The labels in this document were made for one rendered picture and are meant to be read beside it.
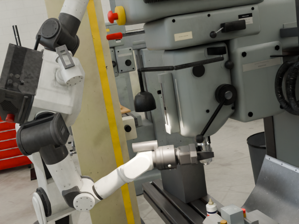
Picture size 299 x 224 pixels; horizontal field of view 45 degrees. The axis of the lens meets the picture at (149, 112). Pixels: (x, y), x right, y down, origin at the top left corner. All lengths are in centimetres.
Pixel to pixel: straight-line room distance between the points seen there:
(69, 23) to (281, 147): 100
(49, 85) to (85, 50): 159
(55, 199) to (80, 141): 130
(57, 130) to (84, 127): 173
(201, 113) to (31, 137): 57
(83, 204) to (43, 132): 31
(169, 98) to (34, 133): 47
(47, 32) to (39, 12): 877
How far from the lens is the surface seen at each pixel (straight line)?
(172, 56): 120
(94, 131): 298
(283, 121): 155
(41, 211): 175
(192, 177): 165
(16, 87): 132
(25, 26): 1019
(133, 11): 111
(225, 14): 120
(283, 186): 159
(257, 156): 326
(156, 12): 110
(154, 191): 184
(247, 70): 124
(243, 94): 125
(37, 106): 131
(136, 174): 131
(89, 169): 305
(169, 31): 112
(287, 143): 156
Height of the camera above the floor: 168
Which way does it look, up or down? 12 degrees down
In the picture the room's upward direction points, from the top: 9 degrees counter-clockwise
